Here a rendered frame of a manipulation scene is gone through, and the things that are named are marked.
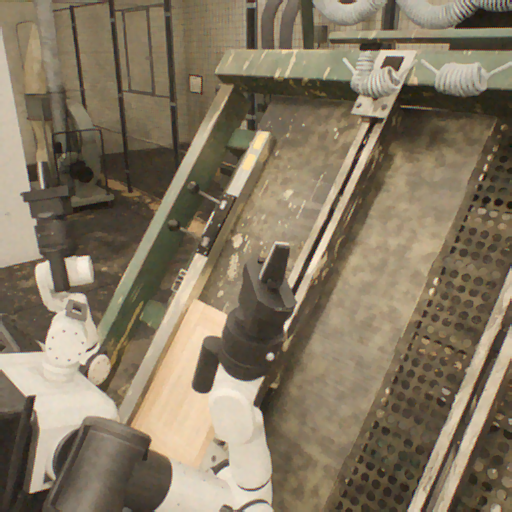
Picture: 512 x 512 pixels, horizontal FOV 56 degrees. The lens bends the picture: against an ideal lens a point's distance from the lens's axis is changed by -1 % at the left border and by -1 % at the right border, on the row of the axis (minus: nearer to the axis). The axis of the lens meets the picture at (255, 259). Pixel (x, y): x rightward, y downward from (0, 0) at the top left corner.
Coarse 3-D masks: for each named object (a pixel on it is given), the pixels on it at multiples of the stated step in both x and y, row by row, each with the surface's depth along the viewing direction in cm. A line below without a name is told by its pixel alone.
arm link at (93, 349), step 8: (88, 312) 120; (88, 320) 120; (88, 328) 120; (88, 336) 120; (96, 336) 123; (88, 344) 121; (96, 344) 124; (88, 352) 122; (96, 352) 123; (104, 352) 124; (80, 360) 120; (88, 360) 120
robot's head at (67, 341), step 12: (60, 324) 81; (72, 324) 82; (84, 324) 90; (48, 336) 80; (60, 336) 80; (72, 336) 81; (84, 336) 81; (48, 348) 80; (60, 348) 80; (72, 348) 81; (84, 348) 82; (48, 360) 84; (60, 360) 81; (72, 360) 81
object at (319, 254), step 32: (384, 128) 121; (352, 160) 122; (352, 192) 119; (320, 224) 120; (352, 224) 123; (320, 256) 117; (320, 288) 120; (288, 320) 115; (288, 352) 118; (224, 448) 112
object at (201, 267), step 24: (264, 144) 145; (240, 168) 147; (240, 192) 144; (216, 240) 142; (192, 264) 144; (192, 288) 140; (168, 312) 142; (168, 336) 139; (144, 360) 141; (144, 384) 137; (120, 408) 139
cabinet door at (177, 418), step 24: (192, 312) 140; (216, 312) 135; (192, 336) 137; (168, 360) 138; (192, 360) 134; (168, 384) 135; (144, 408) 137; (168, 408) 133; (192, 408) 128; (168, 432) 129; (192, 432) 125; (168, 456) 127; (192, 456) 123
